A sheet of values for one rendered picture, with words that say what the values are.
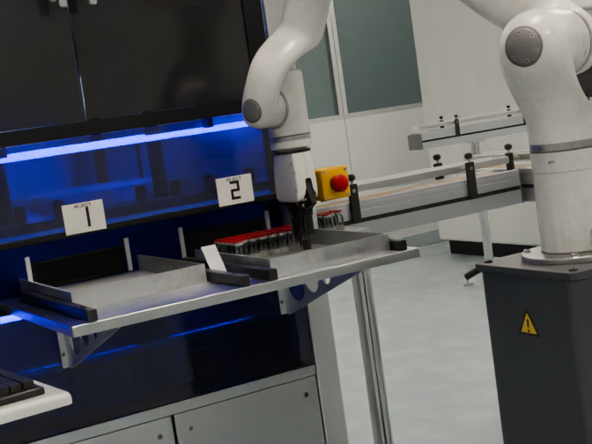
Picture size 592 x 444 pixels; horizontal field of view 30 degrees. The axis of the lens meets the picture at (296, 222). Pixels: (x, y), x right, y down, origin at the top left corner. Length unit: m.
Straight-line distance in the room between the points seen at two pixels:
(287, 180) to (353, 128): 5.76
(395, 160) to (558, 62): 6.36
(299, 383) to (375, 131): 5.68
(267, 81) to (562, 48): 0.59
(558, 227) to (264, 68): 0.64
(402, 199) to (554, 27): 1.00
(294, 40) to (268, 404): 0.81
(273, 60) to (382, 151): 5.99
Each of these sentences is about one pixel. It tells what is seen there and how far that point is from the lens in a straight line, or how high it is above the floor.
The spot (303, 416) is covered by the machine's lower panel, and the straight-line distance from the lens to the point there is 2.51.
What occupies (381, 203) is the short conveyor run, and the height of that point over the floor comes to 0.91.
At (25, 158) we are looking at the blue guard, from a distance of 2.22.
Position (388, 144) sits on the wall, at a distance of 8.13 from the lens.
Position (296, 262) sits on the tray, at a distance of 2.03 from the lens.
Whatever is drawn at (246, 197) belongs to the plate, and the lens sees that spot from 2.39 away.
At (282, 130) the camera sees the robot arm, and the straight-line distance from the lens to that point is 2.20.
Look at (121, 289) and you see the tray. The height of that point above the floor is 0.90.
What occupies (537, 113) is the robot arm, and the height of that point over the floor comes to 1.11.
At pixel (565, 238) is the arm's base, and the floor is 0.90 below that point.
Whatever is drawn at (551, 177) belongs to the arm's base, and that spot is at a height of 1.00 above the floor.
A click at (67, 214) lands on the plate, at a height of 1.03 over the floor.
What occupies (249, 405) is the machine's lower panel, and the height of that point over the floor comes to 0.55.
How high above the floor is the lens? 1.19
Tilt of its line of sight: 6 degrees down
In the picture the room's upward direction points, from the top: 8 degrees counter-clockwise
